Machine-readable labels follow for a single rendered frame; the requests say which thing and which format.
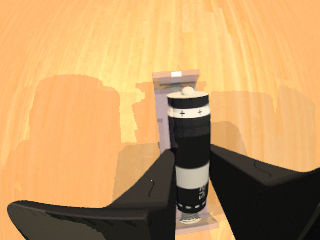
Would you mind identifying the black and white battery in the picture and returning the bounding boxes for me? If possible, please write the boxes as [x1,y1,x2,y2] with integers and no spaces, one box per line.
[167,87,212,213]

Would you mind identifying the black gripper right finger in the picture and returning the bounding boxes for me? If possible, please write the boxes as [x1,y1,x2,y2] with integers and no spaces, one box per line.
[208,144,320,240]

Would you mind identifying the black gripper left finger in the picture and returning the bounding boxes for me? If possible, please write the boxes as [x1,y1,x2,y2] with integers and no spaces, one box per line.
[7,148,177,240]

